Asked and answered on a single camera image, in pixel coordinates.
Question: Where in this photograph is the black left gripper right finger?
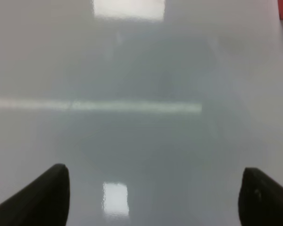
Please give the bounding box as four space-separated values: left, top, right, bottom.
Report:
238 168 283 226

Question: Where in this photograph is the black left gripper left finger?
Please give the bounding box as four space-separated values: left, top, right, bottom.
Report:
0 163 70 226

